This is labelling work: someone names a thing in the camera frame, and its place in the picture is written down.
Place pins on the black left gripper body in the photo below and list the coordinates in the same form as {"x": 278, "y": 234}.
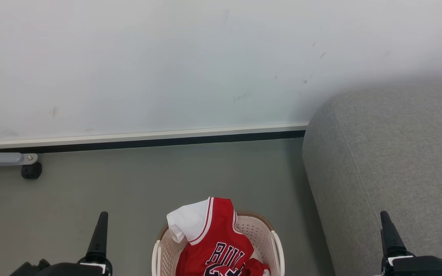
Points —
{"x": 67, "y": 270}

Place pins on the grey metal stand leg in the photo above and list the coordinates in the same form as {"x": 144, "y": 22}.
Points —
{"x": 2, "y": 158}

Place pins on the grey fabric sofa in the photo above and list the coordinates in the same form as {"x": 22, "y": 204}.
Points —
{"x": 390, "y": 161}

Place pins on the black caster wheel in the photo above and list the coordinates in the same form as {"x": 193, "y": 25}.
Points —
{"x": 31, "y": 171}

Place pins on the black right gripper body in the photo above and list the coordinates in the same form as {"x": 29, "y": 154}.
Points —
{"x": 424, "y": 267}

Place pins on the red basketball jersey white trim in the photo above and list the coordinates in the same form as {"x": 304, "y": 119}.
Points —
{"x": 217, "y": 230}

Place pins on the white and black baseboard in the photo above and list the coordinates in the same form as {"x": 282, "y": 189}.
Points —
{"x": 148, "y": 138}

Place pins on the cream perforated laundry basket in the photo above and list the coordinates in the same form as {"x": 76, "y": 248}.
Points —
{"x": 261, "y": 234}

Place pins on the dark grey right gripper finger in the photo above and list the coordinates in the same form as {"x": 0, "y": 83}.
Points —
{"x": 391, "y": 239}

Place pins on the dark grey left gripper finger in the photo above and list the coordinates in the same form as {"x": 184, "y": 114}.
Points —
{"x": 99, "y": 237}

